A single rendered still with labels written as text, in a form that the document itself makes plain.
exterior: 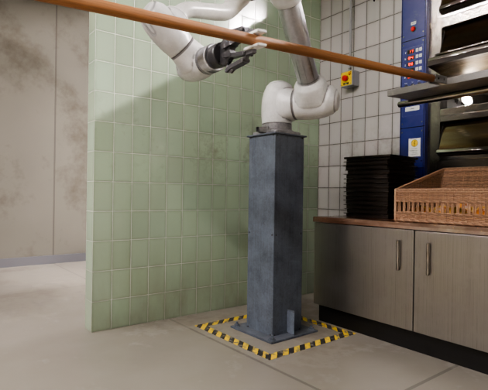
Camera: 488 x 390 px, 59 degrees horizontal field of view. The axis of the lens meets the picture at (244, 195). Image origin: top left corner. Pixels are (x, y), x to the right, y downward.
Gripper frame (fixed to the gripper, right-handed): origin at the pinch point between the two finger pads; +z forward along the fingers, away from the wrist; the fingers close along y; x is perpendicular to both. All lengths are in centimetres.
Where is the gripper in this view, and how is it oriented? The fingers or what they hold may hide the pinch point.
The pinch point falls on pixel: (255, 40)
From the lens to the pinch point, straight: 130.7
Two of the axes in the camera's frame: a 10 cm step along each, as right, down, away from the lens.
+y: 0.2, 10.0, 0.5
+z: 5.9, 0.2, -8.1
